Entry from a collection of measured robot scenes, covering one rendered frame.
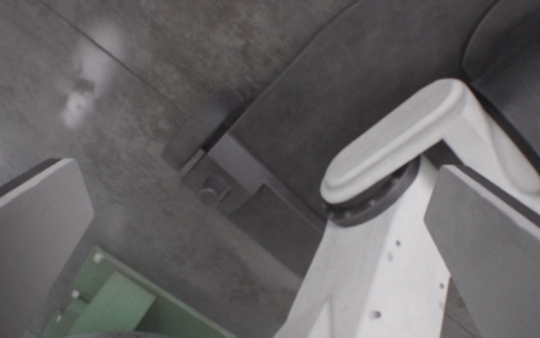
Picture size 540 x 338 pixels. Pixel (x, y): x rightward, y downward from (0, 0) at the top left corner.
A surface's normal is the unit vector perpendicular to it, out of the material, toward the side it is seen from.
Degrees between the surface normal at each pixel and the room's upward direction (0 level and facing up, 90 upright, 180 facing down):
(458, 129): 0
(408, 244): 66
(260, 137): 0
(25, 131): 0
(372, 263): 90
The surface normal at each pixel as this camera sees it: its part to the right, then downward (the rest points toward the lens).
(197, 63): -0.21, 0.50
